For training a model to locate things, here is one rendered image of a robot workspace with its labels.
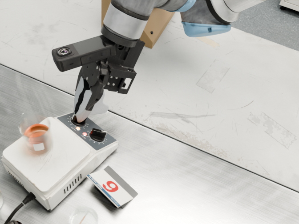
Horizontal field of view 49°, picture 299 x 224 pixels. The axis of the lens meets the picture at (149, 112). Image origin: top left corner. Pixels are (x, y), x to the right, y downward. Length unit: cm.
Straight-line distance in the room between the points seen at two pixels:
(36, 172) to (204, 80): 51
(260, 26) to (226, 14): 198
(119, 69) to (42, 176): 24
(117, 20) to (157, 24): 40
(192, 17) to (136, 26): 25
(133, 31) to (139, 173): 30
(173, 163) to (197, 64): 33
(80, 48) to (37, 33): 39
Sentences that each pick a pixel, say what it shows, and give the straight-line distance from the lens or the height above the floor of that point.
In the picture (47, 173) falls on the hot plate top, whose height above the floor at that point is 99.
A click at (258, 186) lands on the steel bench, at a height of 90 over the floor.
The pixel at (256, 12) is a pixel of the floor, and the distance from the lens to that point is 291.
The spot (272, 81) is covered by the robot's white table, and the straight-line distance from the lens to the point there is 99.
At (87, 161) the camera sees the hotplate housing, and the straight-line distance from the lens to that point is 66.
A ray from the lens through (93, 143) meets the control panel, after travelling 68.
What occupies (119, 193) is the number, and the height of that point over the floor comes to 92.
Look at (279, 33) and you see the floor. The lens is 279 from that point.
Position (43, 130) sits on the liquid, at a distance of 63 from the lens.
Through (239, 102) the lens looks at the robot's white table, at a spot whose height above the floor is 90.
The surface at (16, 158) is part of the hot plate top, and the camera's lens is 65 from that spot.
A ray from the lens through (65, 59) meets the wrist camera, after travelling 60.
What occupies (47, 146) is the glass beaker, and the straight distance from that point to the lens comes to 62.
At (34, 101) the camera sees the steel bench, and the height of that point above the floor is 90.
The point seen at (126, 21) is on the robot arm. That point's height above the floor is 118.
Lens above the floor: 155
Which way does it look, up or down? 53 degrees down
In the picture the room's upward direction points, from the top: 12 degrees clockwise
